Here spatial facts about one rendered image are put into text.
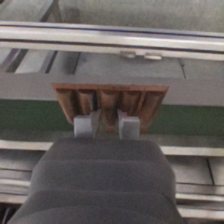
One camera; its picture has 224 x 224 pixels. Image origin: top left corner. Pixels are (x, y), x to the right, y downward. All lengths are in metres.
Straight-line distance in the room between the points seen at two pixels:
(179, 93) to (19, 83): 0.33
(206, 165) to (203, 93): 0.29
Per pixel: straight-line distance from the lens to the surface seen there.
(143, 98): 0.15
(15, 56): 0.47
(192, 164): 0.57
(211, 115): 0.41
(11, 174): 0.58
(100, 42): 0.34
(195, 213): 0.42
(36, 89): 0.35
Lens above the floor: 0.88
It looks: 34 degrees down
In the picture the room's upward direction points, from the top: 175 degrees counter-clockwise
